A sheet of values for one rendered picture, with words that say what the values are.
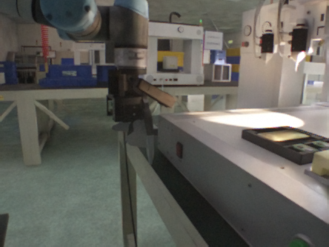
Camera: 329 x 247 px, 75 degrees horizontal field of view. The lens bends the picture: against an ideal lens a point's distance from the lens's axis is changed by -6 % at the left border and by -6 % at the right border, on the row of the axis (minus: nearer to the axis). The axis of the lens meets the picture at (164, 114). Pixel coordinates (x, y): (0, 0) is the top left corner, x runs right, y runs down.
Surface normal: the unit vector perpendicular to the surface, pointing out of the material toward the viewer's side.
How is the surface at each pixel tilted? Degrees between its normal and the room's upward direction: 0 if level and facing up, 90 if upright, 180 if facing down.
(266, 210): 90
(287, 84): 90
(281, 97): 90
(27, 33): 90
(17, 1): 116
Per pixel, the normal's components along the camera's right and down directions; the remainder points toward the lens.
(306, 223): -0.94, 0.05
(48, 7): 0.20, 0.20
